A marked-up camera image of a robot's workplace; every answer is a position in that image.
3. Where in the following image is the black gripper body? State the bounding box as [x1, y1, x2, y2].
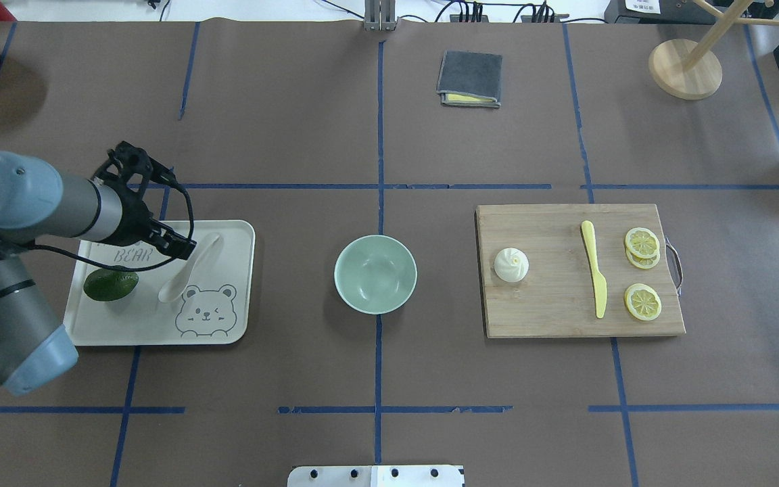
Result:
[93, 141, 181, 250]

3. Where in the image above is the white ceramic soup spoon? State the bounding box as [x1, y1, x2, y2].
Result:
[157, 232, 223, 303]

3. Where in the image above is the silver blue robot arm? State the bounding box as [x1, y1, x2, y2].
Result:
[0, 141, 197, 396]

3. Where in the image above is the light green bowl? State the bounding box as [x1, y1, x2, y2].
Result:
[333, 235, 418, 315]

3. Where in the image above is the white steamed bun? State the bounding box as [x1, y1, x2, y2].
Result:
[494, 248, 529, 283]

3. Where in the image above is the green avocado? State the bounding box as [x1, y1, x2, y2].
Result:
[82, 269, 139, 302]

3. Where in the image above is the white bear tray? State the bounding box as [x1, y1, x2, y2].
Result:
[63, 220, 256, 346]

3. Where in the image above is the grey folded cloth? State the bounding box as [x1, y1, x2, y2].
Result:
[436, 50, 503, 108]

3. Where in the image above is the wooden cutting board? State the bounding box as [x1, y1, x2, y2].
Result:
[475, 204, 686, 338]

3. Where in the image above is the yellow plastic knife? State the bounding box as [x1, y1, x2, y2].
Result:
[580, 220, 609, 319]

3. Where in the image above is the lemon slice lower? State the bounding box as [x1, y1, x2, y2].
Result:
[625, 250, 661, 269]

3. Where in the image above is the lemon slice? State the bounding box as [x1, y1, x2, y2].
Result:
[624, 227, 661, 259]
[625, 250, 661, 269]

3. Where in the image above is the lemon slice upper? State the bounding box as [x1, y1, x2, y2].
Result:
[624, 227, 661, 259]

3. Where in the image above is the lemon slice single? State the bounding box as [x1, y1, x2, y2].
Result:
[624, 283, 662, 321]

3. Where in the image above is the wooden mug tree stand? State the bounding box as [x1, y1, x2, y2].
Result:
[647, 1, 779, 101]

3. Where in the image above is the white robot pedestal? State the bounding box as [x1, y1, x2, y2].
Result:
[287, 463, 466, 486]

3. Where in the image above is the aluminium frame post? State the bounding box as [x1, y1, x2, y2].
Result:
[364, 0, 398, 32]

